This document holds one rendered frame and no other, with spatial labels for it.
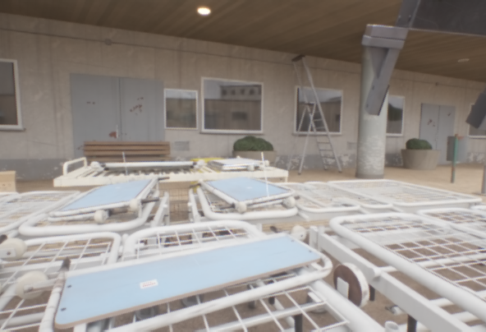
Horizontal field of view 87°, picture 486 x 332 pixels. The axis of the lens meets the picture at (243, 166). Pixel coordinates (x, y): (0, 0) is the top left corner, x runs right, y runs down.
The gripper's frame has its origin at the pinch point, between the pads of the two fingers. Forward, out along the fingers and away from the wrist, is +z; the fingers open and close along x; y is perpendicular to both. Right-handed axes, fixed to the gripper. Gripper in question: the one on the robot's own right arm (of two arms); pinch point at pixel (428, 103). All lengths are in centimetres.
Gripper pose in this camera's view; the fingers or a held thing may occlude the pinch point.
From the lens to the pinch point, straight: 41.7
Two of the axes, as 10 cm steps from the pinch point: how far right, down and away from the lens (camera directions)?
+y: -1.6, 4.8, -8.6
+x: 9.8, 1.5, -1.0
